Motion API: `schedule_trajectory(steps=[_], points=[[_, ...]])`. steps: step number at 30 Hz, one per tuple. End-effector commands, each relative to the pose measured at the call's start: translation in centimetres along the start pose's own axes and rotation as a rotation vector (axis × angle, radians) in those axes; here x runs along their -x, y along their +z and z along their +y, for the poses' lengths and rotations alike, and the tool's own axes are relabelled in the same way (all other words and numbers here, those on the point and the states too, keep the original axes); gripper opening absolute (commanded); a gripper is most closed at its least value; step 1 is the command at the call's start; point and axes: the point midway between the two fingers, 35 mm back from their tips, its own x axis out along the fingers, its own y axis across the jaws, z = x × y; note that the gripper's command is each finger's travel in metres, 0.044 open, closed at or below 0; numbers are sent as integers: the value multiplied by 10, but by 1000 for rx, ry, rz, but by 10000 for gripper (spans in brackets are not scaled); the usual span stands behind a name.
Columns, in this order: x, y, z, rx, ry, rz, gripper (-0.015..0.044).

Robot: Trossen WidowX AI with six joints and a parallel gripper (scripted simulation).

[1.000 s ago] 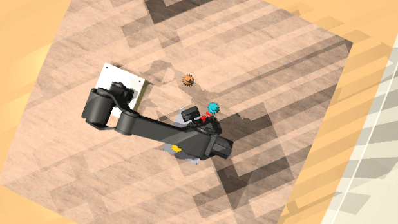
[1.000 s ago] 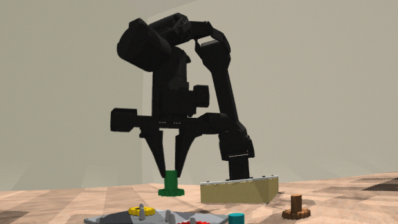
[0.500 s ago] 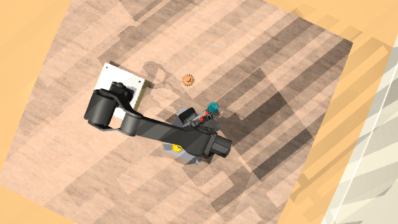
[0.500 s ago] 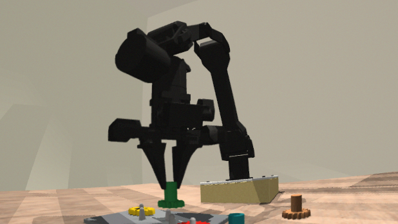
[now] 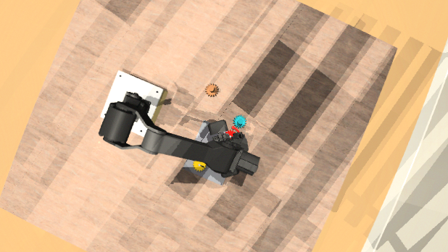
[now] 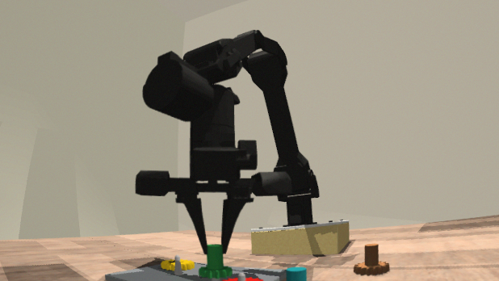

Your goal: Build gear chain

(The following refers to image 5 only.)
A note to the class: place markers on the yellow gear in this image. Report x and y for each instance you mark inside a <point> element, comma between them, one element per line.
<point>197,167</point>

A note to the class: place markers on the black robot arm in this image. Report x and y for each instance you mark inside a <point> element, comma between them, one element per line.
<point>221,157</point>

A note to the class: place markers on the brown gear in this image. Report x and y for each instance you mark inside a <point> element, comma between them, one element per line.
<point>211,90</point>

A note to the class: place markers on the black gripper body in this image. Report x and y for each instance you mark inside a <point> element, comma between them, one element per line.
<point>219,127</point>

